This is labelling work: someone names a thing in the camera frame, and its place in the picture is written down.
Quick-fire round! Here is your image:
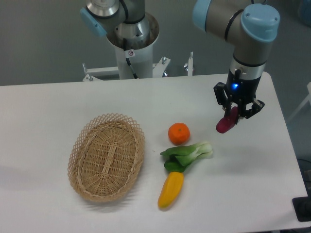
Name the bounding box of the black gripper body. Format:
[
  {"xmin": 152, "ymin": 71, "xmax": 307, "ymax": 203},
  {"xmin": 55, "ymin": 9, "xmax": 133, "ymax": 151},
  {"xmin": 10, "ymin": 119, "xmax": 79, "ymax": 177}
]
[{"xmin": 226, "ymin": 71, "xmax": 261, "ymax": 104}]

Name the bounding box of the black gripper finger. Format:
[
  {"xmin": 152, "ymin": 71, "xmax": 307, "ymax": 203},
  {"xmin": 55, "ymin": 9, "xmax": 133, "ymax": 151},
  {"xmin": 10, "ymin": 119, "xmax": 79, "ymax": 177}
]
[
  {"xmin": 235, "ymin": 99, "xmax": 265, "ymax": 125},
  {"xmin": 213, "ymin": 82, "xmax": 233, "ymax": 117}
]

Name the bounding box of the purple sweet potato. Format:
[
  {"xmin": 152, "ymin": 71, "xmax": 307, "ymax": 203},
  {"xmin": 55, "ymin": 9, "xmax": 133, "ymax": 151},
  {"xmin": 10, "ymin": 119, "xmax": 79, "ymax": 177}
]
[{"xmin": 216, "ymin": 106, "xmax": 238, "ymax": 133}]

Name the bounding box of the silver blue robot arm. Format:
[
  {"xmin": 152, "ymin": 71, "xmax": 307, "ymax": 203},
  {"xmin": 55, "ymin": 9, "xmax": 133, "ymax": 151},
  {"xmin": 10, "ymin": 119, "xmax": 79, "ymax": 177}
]
[{"xmin": 80, "ymin": 0, "xmax": 280, "ymax": 125}]

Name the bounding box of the orange mandarin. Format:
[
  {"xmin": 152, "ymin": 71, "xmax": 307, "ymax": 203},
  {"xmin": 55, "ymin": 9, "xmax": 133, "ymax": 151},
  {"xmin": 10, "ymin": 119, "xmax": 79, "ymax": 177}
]
[{"xmin": 168, "ymin": 122, "xmax": 190, "ymax": 145}]

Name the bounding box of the green bok choy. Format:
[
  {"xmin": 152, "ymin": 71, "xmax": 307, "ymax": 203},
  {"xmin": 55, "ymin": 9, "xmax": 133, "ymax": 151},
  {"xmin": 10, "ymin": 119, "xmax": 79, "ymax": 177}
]
[{"xmin": 160, "ymin": 141, "xmax": 213, "ymax": 173}]

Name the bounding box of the black device at table edge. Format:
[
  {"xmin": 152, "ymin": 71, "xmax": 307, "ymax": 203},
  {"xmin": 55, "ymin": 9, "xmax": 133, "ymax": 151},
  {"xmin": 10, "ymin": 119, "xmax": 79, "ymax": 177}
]
[{"xmin": 292, "ymin": 196, "xmax": 311, "ymax": 222}]

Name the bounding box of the woven wicker basket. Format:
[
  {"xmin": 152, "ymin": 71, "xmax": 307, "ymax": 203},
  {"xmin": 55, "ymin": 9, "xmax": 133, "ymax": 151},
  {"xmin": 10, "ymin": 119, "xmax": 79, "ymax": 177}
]
[{"xmin": 68, "ymin": 113, "xmax": 145, "ymax": 202}]

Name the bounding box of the black cable on pedestal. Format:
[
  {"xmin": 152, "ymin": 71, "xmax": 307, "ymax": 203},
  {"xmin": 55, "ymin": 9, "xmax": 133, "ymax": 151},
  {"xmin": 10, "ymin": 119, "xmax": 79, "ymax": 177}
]
[{"xmin": 123, "ymin": 38, "xmax": 138, "ymax": 80}]

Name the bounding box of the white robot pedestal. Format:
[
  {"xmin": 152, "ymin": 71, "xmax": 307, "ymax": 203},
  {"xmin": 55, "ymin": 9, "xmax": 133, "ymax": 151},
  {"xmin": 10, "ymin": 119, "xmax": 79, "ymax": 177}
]
[{"xmin": 106, "ymin": 13, "xmax": 159, "ymax": 70}]

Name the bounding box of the white metal base frame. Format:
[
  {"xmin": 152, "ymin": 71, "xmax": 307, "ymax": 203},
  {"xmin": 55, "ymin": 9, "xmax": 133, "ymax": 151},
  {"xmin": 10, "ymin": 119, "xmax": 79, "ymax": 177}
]
[{"xmin": 82, "ymin": 51, "xmax": 195, "ymax": 82}]

